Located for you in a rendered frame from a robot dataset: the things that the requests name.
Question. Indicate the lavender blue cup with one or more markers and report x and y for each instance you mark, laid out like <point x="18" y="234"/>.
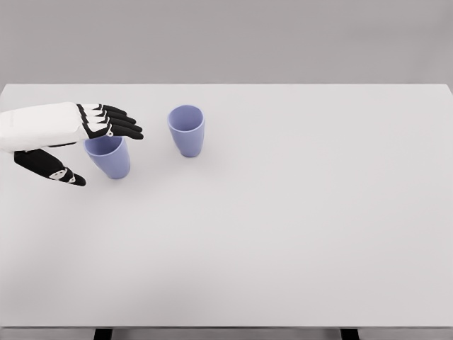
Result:
<point x="110" y="157"/>
<point x="186" y="132"/>

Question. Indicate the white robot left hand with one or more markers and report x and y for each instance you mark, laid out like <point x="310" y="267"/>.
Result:
<point x="42" y="125"/>

